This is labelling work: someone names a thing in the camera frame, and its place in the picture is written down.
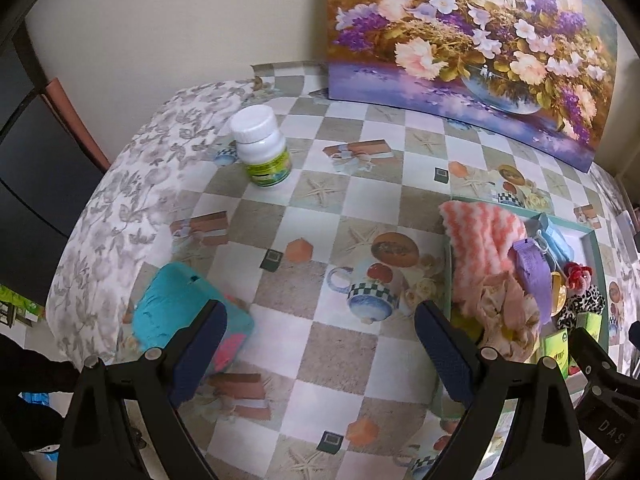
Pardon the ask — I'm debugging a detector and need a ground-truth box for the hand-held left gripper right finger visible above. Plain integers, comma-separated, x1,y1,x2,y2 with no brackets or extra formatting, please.
415,300,586,480

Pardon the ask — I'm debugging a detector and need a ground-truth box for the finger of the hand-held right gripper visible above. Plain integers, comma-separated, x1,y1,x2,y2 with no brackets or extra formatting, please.
570,327,626,396

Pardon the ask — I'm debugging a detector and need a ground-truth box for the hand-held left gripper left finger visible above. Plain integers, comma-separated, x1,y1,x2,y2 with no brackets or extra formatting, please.
56,299,228,480

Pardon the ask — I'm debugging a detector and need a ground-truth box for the green tissue pack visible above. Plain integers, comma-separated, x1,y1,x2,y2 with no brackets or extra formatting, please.
537,331,576,380
575,311,604,341

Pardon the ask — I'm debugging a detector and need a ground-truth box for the black and white leopard scrunchie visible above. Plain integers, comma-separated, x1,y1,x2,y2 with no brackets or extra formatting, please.
556,282,607,328

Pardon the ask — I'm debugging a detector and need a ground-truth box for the teal plastic toy case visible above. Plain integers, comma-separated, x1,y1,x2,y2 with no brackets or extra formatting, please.
131,262,256,361

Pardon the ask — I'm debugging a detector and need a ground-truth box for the beige pink cloth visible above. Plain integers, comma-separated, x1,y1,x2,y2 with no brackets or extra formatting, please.
460,275,543,363

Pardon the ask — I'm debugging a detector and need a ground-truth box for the red scrunchie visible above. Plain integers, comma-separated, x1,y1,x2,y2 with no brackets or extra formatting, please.
564,261,593,291

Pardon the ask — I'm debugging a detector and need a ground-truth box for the purple packet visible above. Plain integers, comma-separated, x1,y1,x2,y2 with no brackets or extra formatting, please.
510,239,556,326

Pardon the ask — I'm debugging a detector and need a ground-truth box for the pink striped knit cloth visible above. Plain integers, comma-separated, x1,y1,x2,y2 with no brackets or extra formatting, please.
439,200,528,318

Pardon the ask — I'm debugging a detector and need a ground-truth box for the teal tray with white inside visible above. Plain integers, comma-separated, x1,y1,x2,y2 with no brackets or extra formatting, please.
432,199,626,426

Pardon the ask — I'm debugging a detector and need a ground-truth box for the blue face mask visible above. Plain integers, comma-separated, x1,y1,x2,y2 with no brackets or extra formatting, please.
525,212,583,268

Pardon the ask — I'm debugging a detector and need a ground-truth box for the pink soft item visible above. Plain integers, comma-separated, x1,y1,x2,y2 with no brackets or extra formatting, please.
212,332,248,373

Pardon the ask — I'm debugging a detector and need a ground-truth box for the person's black clothing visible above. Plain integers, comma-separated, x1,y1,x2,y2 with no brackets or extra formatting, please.
0,335,81,456

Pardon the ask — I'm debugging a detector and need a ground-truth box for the grey floral tablecloth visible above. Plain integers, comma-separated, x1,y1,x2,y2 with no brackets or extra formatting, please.
45,80,266,366

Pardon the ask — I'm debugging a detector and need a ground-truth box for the green packet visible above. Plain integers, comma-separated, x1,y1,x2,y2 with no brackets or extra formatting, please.
0,285,43,328

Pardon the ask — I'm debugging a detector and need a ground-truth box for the white pill bottle green label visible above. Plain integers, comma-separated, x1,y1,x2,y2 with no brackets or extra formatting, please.
229,106,292,189

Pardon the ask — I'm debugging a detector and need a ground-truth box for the dark cupboard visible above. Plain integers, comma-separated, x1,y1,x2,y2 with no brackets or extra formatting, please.
0,25,106,331

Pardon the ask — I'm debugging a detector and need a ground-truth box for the red-brown wooden strip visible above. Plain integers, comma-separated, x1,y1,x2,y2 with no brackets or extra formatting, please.
42,77,112,171

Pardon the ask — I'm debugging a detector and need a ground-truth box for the flower painting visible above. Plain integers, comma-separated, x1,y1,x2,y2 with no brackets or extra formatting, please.
325,0,621,173

